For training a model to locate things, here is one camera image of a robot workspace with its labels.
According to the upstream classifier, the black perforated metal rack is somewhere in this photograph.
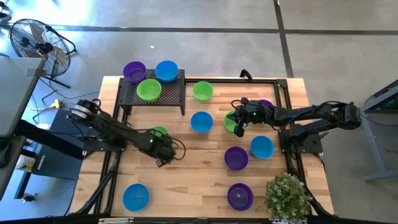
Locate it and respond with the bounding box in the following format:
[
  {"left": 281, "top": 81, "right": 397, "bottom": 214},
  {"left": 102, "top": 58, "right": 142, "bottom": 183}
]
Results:
[{"left": 118, "top": 68, "right": 187, "bottom": 116}]

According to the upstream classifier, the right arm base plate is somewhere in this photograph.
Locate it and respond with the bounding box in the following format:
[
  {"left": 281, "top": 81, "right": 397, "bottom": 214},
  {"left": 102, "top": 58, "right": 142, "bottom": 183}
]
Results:
[{"left": 278, "top": 129, "right": 324, "bottom": 155}]

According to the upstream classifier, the blue-grey metal table frame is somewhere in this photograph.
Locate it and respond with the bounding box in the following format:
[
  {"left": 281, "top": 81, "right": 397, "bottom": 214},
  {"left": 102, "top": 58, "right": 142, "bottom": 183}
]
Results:
[{"left": 343, "top": 79, "right": 398, "bottom": 183}]

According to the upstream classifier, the blue plastic mini bowl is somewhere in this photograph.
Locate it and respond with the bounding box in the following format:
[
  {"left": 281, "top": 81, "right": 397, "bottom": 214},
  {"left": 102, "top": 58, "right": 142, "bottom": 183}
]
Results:
[
  {"left": 122, "top": 182, "right": 150, "bottom": 213},
  {"left": 250, "top": 135, "right": 275, "bottom": 160},
  {"left": 190, "top": 111, "right": 214, "bottom": 134},
  {"left": 154, "top": 60, "right": 180, "bottom": 83}
]

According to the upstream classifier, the white bottle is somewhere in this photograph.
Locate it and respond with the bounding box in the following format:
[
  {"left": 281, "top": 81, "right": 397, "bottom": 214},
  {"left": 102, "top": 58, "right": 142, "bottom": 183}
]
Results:
[{"left": 14, "top": 154, "right": 36, "bottom": 172}]

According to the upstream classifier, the purple plastic mini bowl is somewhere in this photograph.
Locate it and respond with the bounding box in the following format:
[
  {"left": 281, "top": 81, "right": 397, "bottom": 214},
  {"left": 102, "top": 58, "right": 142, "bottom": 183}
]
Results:
[
  {"left": 224, "top": 146, "right": 249, "bottom": 172},
  {"left": 257, "top": 99, "right": 274, "bottom": 110},
  {"left": 123, "top": 60, "right": 147, "bottom": 84},
  {"left": 226, "top": 182, "right": 254, "bottom": 212}
]

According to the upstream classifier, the black desk support beam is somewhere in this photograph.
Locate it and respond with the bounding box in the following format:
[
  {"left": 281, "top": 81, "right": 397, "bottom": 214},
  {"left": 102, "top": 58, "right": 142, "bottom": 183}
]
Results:
[{"left": 14, "top": 119, "right": 85, "bottom": 159}]

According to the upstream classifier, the grey desk top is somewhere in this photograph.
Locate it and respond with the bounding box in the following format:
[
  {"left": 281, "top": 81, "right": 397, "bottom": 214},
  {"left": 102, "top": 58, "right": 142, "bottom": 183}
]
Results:
[{"left": 0, "top": 57, "right": 46, "bottom": 138}]

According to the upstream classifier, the black caster wheel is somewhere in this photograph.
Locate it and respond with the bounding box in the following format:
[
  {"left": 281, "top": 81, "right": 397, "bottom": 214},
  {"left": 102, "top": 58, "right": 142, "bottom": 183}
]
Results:
[{"left": 21, "top": 192, "right": 38, "bottom": 203}]

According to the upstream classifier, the black floor fan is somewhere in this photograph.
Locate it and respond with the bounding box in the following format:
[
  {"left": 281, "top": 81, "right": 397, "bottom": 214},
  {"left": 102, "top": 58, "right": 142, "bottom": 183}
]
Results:
[{"left": 8, "top": 17, "right": 78, "bottom": 90}]

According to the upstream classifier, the green plastic mini bowl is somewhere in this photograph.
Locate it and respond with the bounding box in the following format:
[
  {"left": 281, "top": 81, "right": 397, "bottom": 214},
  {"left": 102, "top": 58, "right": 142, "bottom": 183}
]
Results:
[
  {"left": 192, "top": 80, "right": 215, "bottom": 103},
  {"left": 152, "top": 125, "right": 170, "bottom": 138},
  {"left": 223, "top": 110, "right": 242, "bottom": 133},
  {"left": 136, "top": 78, "right": 163, "bottom": 103}
]

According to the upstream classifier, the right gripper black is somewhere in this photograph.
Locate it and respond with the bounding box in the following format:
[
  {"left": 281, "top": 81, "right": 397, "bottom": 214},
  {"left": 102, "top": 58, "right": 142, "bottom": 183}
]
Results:
[{"left": 229, "top": 96, "right": 274, "bottom": 138}]

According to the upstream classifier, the black clamp handle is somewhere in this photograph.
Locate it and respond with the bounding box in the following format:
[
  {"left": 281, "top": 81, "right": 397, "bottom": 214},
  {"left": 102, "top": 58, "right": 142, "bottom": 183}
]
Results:
[{"left": 239, "top": 68, "right": 254, "bottom": 82}]

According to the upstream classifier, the black cabinet with label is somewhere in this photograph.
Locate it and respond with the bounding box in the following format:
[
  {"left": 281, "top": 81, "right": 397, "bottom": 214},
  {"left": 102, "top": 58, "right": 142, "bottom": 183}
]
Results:
[{"left": 30, "top": 108, "right": 94, "bottom": 181}]

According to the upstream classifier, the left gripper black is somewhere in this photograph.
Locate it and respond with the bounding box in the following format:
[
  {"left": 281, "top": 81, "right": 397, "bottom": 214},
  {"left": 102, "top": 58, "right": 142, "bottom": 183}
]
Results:
[{"left": 139, "top": 132, "right": 177, "bottom": 168}]

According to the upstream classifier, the small artificial flowering plant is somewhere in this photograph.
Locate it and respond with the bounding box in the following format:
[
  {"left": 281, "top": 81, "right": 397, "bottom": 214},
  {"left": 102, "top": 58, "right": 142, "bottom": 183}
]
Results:
[{"left": 264, "top": 172, "right": 313, "bottom": 223}]

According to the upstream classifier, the white floor cable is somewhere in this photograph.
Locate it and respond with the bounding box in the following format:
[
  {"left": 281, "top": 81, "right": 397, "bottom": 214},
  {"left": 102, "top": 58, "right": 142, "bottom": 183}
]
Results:
[{"left": 26, "top": 105, "right": 54, "bottom": 112}]

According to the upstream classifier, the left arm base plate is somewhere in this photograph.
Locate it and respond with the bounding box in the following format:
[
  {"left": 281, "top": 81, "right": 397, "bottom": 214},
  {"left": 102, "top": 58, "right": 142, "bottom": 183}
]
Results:
[{"left": 82, "top": 124, "right": 128, "bottom": 153}]

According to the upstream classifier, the black floor cable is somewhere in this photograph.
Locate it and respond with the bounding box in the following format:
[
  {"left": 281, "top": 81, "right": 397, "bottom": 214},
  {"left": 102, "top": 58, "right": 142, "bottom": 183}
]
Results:
[{"left": 40, "top": 89, "right": 101, "bottom": 109}]

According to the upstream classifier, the white bracket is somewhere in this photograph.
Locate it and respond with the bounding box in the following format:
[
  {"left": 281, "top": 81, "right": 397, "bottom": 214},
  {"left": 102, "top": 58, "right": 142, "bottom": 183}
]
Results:
[{"left": 98, "top": 217, "right": 134, "bottom": 224}]

